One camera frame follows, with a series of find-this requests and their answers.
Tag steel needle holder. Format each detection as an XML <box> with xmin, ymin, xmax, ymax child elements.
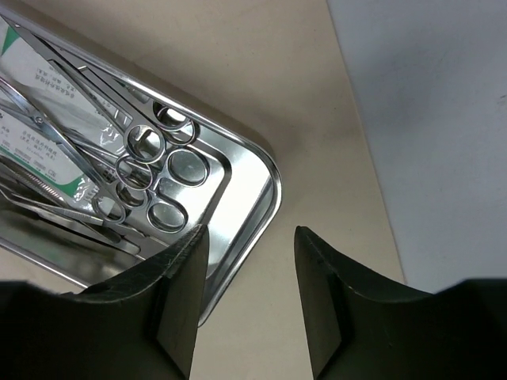
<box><xmin>1</xmin><ymin>78</ymin><xmax>188</xmax><ymax>234</ymax></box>

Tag green white suture packet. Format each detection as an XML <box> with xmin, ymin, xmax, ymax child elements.
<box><xmin>0</xmin><ymin>25</ymin><xmax>128</xmax><ymax>207</ymax></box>

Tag steel tweezers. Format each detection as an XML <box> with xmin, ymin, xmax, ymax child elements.
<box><xmin>1</xmin><ymin>159</ymin><xmax>140</xmax><ymax>256</ymax></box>

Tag steel forceps clamp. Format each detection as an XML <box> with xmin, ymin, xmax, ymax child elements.
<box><xmin>59</xmin><ymin>64</ymin><xmax>210</xmax><ymax>192</ymax></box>

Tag beige surgical wrap cloth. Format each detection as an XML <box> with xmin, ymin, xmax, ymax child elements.
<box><xmin>13</xmin><ymin>1</ymin><xmax>404</xmax><ymax>379</ymax></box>

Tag stainless steel instrument tray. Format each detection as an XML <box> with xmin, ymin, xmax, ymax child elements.
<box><xmin>1</xmin><ymin>2</ymin><xmax>281</xmax><ymax>321</ymax></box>

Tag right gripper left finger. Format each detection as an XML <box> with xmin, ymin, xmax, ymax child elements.
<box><xmin>1</xmin><ymin>225</ymin><xmax>209</xmax><ymax>379</ymax></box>

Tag steel surgical scissors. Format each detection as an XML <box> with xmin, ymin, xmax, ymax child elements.
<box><xmin>6</xmin><ymin>19</ymin><xmax>167</xmax><ymax>164</ymax></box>

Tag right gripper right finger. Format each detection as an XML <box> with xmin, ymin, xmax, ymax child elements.
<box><xmin>294</xmin><ymin>226</ymin><xmax>506</xmax><ymax>379</ymax></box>

